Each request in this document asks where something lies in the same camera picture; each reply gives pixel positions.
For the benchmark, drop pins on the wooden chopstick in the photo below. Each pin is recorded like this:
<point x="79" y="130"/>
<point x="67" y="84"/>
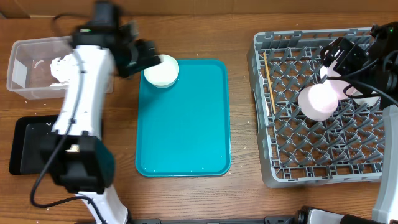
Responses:
<point x="269" y="82"/>

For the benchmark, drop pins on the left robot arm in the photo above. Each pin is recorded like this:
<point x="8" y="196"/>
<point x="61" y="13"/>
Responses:
<point x="74" y="154"/>

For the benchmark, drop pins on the clear plastic bin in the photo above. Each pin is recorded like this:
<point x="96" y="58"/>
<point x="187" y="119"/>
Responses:
<point x="29" y="73"/>

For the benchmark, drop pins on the white bowl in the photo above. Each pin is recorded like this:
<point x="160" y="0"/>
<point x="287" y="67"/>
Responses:
<point x="164" y="74"/>

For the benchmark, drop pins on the grey dishwasher rack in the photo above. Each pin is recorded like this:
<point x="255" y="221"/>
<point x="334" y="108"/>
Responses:
<point x="294" y="149"/>

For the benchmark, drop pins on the pink bowl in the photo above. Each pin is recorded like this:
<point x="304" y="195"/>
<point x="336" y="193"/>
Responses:
<point x="318" y="102"/>

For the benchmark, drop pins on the white napkin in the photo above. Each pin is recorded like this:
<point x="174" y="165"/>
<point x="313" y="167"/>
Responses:
<point x="58" y="69"/>

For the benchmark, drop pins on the white paper cup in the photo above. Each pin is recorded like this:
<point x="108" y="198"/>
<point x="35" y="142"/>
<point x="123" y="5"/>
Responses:
<point x="371" y="101"/>

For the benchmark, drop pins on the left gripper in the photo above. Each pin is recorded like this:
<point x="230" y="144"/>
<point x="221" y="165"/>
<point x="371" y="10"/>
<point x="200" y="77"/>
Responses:
<point x="145" y="56"/>

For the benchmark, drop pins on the white round plate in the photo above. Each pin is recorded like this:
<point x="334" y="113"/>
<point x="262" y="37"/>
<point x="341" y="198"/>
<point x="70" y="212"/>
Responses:
<point x="337" y="85"/>

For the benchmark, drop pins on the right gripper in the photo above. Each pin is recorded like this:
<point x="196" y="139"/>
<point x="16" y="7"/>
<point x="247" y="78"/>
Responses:
<point x="349" y="50"/>

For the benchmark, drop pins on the black plastic tray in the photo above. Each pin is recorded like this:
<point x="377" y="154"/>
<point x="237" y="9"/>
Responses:
<point x="25" y="155"/>

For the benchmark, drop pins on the teal serving tray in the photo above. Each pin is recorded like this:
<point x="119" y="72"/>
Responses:
<point x="184" y="130"/>

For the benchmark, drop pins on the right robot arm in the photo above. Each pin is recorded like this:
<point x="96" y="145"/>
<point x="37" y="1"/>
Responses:
<point x="373" y="71"/>

